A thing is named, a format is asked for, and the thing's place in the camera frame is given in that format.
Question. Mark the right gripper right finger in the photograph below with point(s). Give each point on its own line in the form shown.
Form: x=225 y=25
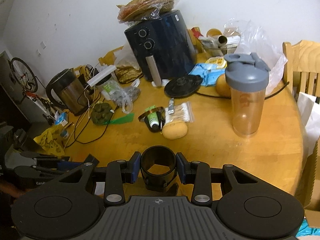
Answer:
x=198 y=174

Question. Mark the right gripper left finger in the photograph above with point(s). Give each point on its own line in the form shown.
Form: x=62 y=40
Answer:
x=118 y=173

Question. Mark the black hexagonal cylinder part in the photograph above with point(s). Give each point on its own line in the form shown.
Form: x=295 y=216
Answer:
x=158 y=168

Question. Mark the yellow cat-shaped case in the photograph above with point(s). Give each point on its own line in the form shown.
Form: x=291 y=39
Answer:
x=175 y=130

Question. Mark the green cream tube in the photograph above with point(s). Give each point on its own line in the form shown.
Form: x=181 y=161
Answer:
x=153 y=120

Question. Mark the marble pattern nail clipper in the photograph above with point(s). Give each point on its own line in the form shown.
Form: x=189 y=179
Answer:
x=171 y=106

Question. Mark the glass bowl with clutter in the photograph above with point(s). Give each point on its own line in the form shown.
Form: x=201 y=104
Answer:
x=216 y=42

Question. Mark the yellow plastic bag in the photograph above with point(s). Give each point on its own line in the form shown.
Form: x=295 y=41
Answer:
x=51 y=141

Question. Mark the small teal jar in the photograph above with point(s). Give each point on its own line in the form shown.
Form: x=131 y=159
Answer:
x=64 y=134

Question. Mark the green net bag of nuts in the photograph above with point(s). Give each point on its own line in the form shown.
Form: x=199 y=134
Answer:
x=102 y=114

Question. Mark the blue tissue box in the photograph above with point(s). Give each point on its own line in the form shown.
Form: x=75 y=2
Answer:
x=61 y=119

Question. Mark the bag of cotton swabs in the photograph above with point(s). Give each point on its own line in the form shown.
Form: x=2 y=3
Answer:
x=182 y=112

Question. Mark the black round cap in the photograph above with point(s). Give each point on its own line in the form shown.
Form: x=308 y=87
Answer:
x=161 y=123

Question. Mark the clear plastic bag of seeds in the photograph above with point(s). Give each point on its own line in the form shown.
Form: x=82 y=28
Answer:
x=124 y=97

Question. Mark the white tub with green label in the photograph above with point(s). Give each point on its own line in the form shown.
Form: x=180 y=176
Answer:
x=109 y=88

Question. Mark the bicycle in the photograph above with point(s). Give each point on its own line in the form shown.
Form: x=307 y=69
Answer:
x=24 y=77

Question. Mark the orange fruit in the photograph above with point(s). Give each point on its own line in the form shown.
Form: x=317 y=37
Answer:
x=222 y=87

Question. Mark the black kettle base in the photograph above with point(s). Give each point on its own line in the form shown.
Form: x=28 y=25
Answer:
x=183 y=87

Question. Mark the stainless steel electric kettle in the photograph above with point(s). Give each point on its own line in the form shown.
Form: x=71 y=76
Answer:
x=66 y=91

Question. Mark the white long handheld device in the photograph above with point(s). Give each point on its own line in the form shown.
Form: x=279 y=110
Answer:
x=101 y=75

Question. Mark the blue wet wipes pack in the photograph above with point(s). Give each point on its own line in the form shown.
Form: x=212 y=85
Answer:
x=209 y=73

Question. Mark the clear shaker bottle grey lid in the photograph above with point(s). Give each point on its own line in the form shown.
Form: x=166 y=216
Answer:
x=247 y=76

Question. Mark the yellow wipes pack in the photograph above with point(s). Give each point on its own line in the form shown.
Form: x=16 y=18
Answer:
x=219 y=62

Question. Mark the dark blue air fryer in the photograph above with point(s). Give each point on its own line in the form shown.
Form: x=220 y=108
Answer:
x=167 y=40

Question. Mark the wooden chair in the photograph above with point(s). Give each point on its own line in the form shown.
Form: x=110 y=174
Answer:
x=301 y=71

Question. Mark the bagged flatbread on fryer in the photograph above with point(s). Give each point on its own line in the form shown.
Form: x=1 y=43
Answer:
x=142 y=10

